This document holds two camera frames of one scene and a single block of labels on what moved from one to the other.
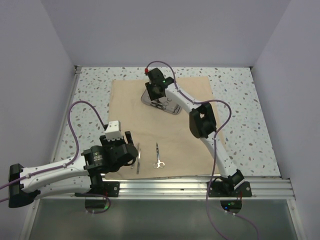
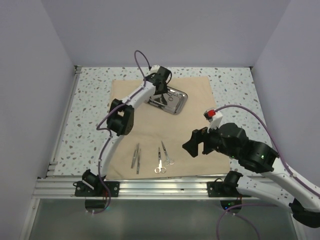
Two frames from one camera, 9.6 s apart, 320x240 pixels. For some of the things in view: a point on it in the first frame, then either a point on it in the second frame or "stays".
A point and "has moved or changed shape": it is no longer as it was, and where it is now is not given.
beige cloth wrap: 166,146 stays
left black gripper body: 111,144 to 164,90
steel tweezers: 138,147 stays
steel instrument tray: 165,103 stays
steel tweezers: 139,160 stays
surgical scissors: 158,104 to 168,161
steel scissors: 159,164 has moved or changed shape
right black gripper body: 152,92 to 212,142
